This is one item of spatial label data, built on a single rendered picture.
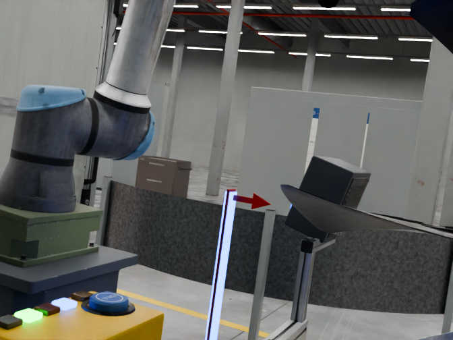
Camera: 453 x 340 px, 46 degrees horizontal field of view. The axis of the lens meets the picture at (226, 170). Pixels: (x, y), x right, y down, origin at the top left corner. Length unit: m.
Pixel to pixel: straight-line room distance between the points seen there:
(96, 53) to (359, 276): 1.68
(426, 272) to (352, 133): 4.25
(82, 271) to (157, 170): 6.61
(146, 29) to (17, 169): 0.35
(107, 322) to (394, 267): 2.26
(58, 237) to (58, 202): 0.06
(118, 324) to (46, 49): 2.07
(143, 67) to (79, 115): 0.15
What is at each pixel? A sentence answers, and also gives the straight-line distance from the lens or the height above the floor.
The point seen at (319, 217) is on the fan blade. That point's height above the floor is 1.17.
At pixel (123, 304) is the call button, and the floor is 1.08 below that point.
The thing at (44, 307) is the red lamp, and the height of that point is 1.08.
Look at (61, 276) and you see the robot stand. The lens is 0.96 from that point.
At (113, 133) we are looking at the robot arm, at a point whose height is 1.24.
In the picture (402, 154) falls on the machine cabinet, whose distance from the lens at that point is 6.79.
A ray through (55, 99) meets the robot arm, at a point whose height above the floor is 1.29.
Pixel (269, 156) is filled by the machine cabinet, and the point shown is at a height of 1.14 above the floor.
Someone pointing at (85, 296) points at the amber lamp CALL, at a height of 1.08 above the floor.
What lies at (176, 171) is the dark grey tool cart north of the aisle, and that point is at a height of 0.75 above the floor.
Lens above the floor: 1.26
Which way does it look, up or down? 3 degrees down
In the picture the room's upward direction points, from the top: 8 degrees clockwise
